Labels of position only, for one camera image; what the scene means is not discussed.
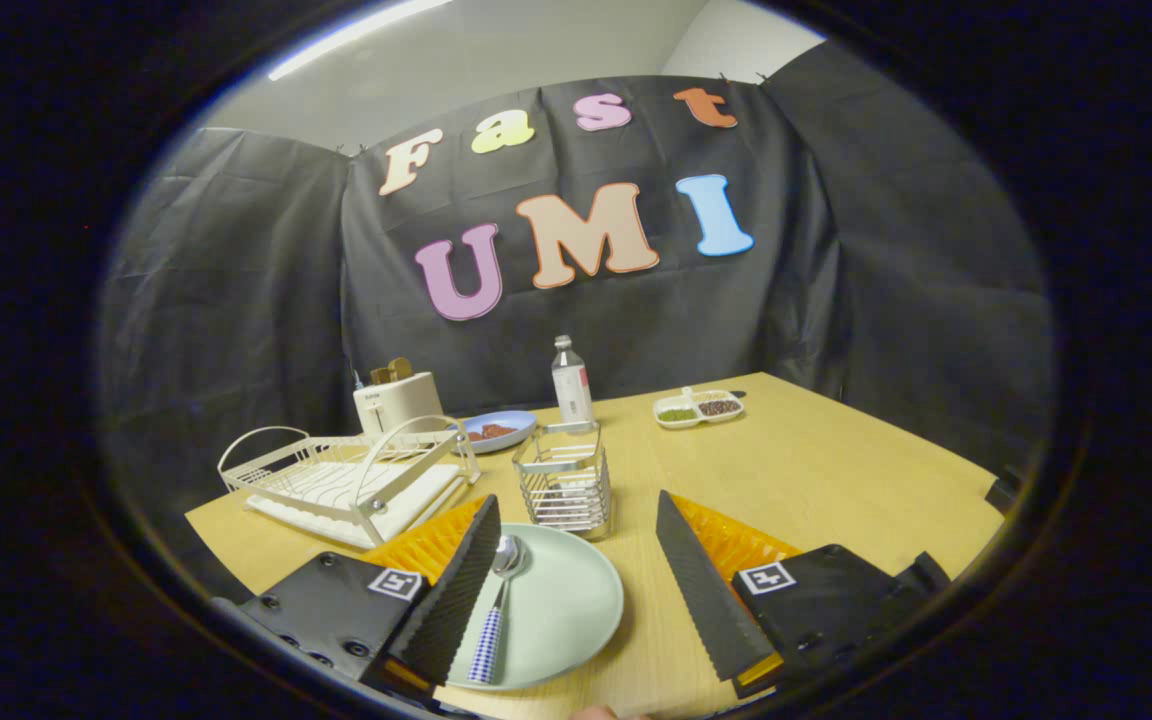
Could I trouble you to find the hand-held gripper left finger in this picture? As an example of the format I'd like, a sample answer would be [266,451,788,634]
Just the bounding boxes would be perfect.
[236,493,503,698]

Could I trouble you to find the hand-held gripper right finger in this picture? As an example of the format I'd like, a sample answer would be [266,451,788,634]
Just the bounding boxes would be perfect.
[655,489,899,700]

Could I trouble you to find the spoon with blue checked handle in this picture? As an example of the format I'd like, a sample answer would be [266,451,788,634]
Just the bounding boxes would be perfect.
[466,534,529,686]

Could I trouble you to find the pale green plate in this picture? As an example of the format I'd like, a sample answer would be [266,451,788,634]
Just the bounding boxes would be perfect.
[441,523,625,691]

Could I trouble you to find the metal wire basket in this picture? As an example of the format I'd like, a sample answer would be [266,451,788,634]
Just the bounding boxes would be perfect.
[512,420,613,541]

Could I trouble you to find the white wire dish rack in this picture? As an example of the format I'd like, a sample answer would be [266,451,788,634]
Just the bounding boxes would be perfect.
[217,414,482,551]

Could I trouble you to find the blue plate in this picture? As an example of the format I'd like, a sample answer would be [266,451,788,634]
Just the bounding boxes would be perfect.
[456,409,538,455]

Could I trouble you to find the white divided tray with beans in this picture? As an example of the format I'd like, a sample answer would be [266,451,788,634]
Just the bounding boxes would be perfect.
[652,387,745,430]

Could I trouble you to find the cream toaster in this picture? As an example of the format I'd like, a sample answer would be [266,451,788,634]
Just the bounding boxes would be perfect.
[353,371,445,436]

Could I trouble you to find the clear plastic bottle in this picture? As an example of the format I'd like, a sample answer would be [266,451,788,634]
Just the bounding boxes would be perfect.
[550,335,596,429]

